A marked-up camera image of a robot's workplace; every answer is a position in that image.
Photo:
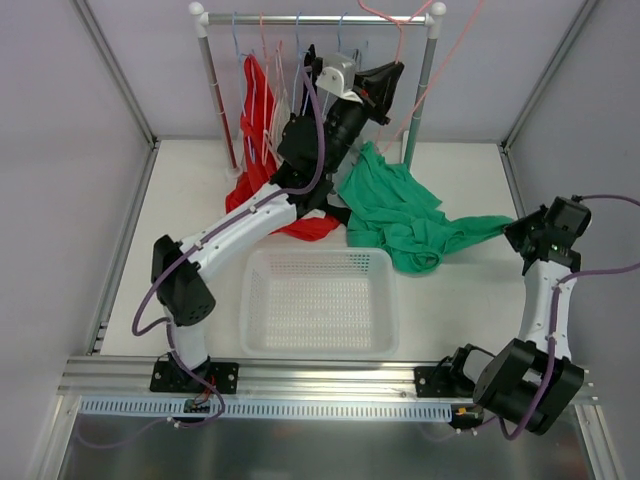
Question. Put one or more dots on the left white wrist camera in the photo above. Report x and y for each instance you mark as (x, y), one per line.
(337, 77)

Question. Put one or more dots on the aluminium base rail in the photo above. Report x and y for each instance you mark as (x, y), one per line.
(269, 379)

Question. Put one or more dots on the blue hanger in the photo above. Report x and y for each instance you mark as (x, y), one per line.
(300, 60)
(353, 53)
(243, 87)

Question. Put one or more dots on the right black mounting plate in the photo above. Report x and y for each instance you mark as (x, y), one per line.
(440, 382)

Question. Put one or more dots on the black tank top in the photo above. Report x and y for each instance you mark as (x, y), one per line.
(312, 149)

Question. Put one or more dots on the green tank top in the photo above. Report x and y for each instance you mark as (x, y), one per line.
(392, 211)

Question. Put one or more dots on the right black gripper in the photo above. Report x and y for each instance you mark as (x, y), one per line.
(523, 232)

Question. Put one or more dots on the white tank top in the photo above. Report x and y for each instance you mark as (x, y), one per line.
(280, 117)

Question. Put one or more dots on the blue hanger far left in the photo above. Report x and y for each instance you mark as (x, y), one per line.
(243, 87)

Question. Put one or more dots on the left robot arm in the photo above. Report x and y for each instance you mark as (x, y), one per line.
(181, 270)

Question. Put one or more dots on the grey tank top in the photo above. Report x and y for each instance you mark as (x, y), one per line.
(346, 166)

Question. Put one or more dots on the red tank top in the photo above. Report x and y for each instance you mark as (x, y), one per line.
(311, 228)

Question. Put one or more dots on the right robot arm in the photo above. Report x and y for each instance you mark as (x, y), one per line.
(533, 379)

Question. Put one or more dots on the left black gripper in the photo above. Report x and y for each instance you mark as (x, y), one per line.
(368, 100)

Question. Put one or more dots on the blue hanger middle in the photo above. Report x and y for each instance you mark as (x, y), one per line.
(300, 60)

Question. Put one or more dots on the black mounting plate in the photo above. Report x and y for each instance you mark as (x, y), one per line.
(169, 377)
(440, 382)

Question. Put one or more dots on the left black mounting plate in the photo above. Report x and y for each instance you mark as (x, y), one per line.
(169, 377)

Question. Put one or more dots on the white plastic basket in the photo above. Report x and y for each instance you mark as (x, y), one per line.
(321, 304)

